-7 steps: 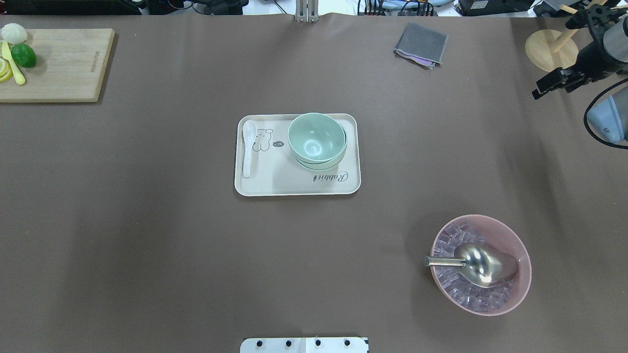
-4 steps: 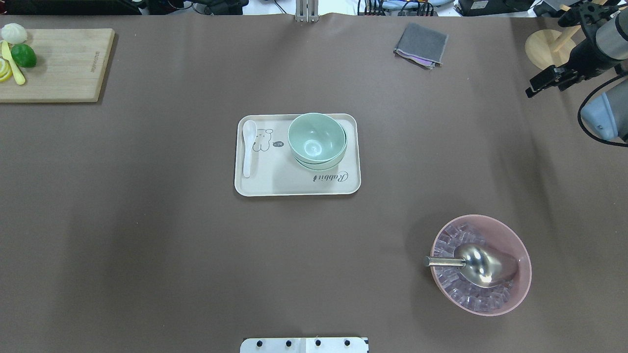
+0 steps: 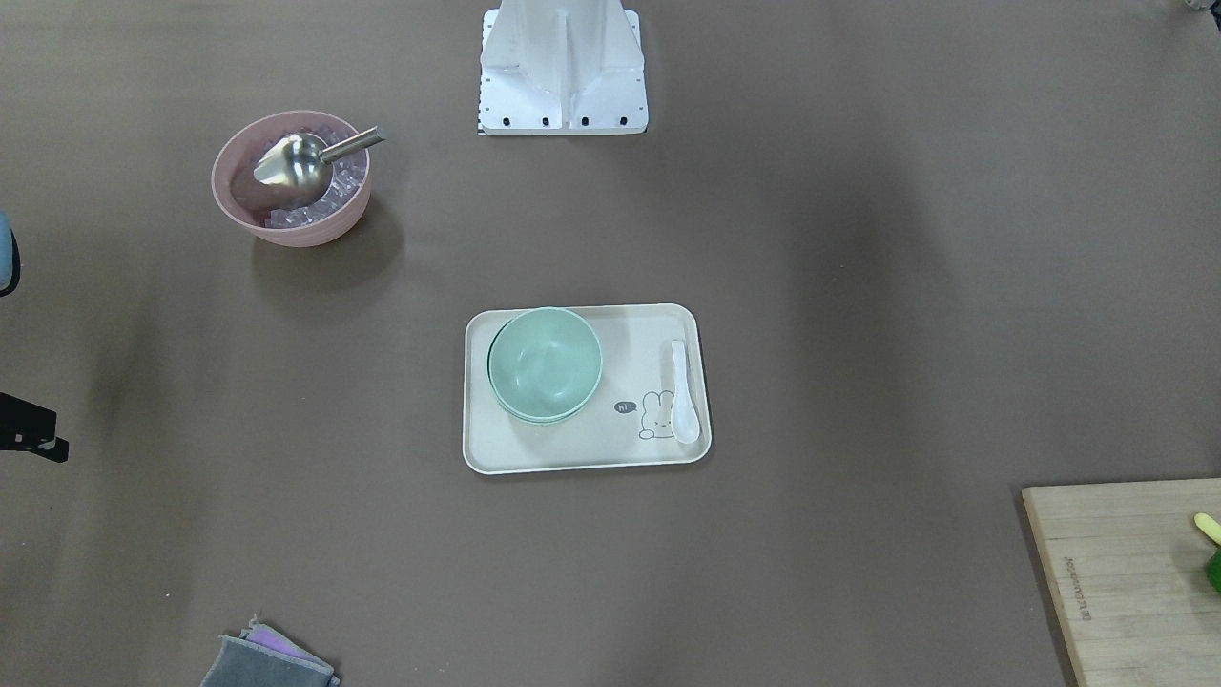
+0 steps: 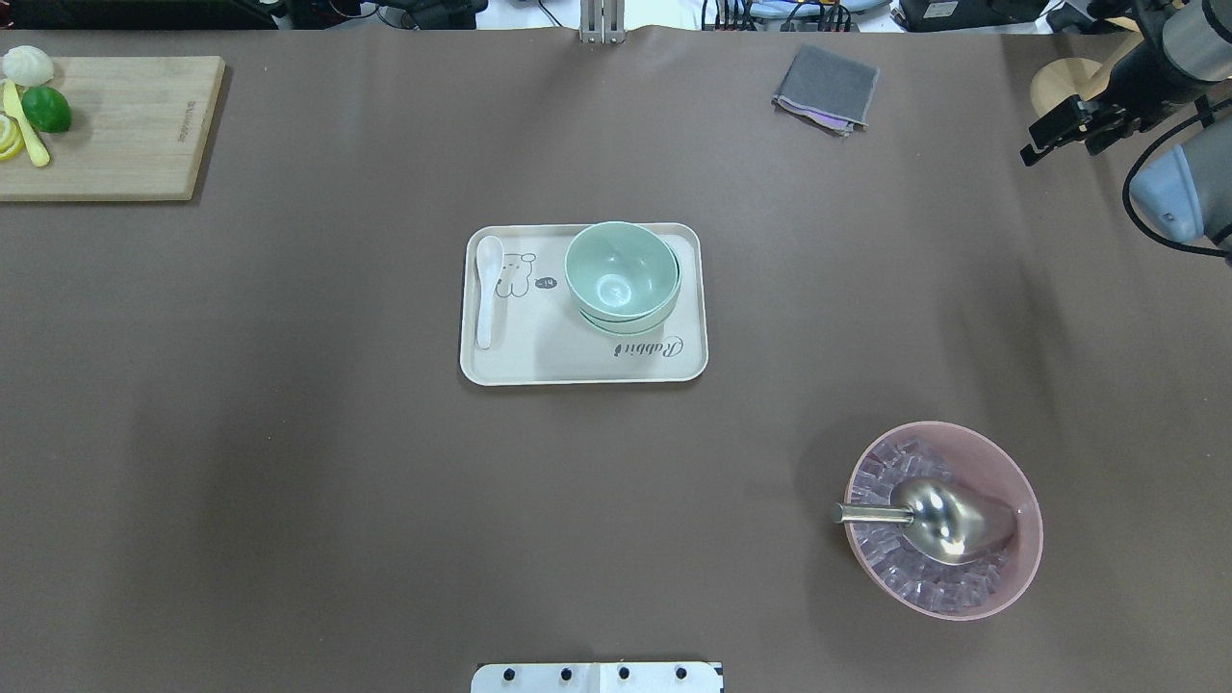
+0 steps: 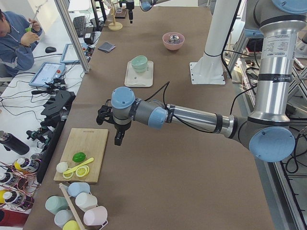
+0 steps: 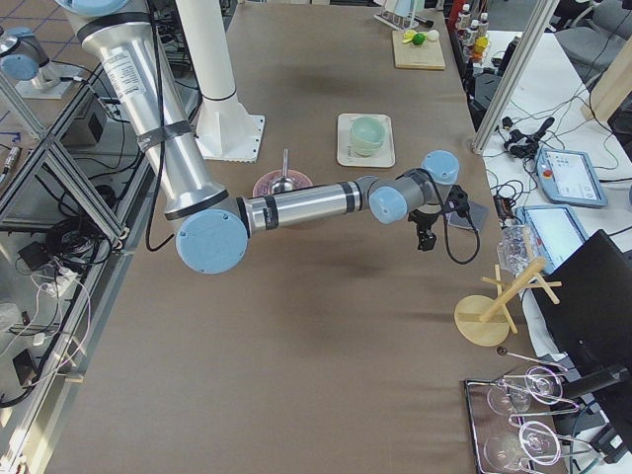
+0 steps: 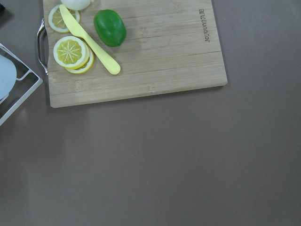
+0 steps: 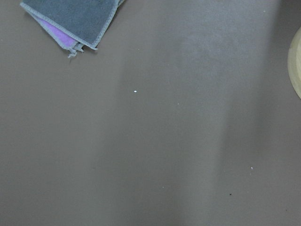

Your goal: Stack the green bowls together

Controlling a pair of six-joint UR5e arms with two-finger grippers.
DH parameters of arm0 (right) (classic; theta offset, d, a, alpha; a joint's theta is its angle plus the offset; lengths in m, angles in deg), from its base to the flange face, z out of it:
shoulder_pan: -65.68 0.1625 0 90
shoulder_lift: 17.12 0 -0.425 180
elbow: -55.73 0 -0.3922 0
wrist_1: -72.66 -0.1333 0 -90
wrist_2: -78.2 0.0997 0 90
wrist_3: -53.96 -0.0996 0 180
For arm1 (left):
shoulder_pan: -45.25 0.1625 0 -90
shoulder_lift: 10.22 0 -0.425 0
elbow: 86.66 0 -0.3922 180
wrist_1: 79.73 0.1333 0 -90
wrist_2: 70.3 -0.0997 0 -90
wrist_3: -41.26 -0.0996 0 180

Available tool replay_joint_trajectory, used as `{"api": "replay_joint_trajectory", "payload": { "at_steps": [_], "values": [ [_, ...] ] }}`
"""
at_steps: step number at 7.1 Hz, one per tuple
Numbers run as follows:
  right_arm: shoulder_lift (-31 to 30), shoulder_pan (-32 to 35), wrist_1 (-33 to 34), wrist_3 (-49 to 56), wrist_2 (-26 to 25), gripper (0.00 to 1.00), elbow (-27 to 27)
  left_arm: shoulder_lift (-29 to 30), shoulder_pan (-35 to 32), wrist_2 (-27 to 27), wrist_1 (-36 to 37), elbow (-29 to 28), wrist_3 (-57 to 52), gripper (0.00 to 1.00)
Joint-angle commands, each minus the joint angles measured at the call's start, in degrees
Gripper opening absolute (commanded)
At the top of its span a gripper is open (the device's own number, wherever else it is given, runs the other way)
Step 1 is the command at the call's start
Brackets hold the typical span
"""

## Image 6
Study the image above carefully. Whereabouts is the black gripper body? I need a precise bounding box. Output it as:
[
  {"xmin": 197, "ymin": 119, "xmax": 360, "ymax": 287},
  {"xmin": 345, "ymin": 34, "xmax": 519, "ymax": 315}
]
[{"xmin": 408, "ymin": 185, "xmax": 470, "ymax": 240}]

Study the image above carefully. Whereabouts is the green bowl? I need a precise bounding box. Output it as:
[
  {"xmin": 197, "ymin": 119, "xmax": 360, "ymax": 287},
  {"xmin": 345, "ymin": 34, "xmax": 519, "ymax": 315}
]
[
  {"xmin": 352, "ymin": 148, "xmax": 380, "ymax": 157},
  {"xmin": 351, "ymin": 116, "xmax": 385, "ymax": 144},
  {"xmin": 350, "ymin": 134, "xmax": 384, "ymax": 149}
]

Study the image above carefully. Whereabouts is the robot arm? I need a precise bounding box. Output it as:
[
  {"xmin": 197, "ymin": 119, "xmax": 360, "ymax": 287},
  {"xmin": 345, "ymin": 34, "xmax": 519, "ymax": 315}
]
[{"xmin": 63, "ymin": 1, "xmax": 469, "ymax": 275}]

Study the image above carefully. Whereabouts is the grey purple folded cloth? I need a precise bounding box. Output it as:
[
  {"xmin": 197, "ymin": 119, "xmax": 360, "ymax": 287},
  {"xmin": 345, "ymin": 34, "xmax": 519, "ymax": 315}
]
[{"xmin": 446, "ymin": 199, "xmax": 489, "ymax": 232}]

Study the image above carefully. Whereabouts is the wooden mug tree stand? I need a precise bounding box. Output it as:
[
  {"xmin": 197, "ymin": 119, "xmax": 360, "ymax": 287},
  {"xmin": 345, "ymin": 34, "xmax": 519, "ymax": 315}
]
[{"xmin": 453, "ymin": 231, "xmax": 563, "ymax": 348}]

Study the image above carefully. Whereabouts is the green bowl on tray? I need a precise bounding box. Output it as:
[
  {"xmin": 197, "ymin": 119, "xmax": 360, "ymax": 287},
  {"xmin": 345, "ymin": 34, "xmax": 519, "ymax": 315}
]
[{"xmin": 352, "ymin": 148, "xmax": 380, "ymax": 157}]

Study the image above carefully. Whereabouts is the blue teach pendant tablet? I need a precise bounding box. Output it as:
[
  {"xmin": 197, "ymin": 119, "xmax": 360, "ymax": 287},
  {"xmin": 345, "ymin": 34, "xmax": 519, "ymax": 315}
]
[{"xmin": 535, "ymin": 147, "xmax": 607, "ymax": 208}]

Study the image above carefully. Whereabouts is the cream rabbit serving tray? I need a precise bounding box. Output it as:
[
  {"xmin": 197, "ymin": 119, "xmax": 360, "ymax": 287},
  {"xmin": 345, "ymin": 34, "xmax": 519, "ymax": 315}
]
[{"xmin": 337, "ymin": 114, "xmax": 396, "ymax": 168}]

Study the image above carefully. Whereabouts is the wooden cutting board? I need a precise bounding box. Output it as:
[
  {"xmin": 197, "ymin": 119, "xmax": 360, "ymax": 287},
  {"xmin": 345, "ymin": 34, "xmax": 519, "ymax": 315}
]
[{"xmin": 392, "ymin": 31, "xmax": 445, "ymax": 70}]

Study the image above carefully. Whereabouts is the green lime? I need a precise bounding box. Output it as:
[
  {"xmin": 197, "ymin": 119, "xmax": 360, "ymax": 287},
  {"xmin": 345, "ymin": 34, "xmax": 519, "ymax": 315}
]
[{"xmin": 411, "ymin": 33, "xmax": 427, "ymax": 46}]

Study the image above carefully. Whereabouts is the pink bowl with ice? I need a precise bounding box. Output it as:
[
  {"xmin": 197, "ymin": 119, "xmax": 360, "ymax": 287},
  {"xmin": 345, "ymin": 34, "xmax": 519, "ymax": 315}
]
[{"xmin": 253, "ymin": 169, "xmax": 313, "ymax": 198}]

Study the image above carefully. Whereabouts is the black monitor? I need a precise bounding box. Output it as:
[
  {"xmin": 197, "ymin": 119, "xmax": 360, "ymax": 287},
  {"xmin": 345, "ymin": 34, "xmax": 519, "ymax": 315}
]
[{"xmin": 536, "ymin": 230, "xmax": 631, "ymax": 425}]

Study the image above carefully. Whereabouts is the wine glass upper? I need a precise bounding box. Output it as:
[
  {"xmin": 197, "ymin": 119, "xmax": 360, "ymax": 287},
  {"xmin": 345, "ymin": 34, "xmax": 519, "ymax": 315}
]
[{"xmin": 487, "ymin": 365, "xmax": 562, "ymax": 415}]

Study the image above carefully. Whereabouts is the wine glass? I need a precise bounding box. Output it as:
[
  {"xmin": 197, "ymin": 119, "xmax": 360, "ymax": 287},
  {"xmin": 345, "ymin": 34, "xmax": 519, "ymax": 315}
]
[
  {"xmin": 483, "ymin": 421, "xmax": 562, "ymax": 473},
  {"xmin": 487, "ymin": 365, "xmax": 562, "ymax": 415}
]

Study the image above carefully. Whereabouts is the wine glass lower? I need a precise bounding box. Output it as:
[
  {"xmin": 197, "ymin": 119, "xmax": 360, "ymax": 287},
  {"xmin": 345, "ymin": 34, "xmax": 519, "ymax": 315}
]
[{"xmin": 483, "ymin": 421, "xmax": 562, "ymax": 473}]

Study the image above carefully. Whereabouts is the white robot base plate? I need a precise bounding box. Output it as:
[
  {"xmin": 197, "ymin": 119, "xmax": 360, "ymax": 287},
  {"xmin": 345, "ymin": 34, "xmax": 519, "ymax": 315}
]
[{"xmin": 196, "ymin": 110, "xmax": 266, "ymax": 163}]

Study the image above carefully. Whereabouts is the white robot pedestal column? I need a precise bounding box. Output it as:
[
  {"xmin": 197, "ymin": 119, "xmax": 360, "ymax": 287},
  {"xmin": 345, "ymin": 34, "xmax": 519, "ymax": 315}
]
[{"xmin": 176, "ymin": 0, "xmax": 236, "ymax": 122}]

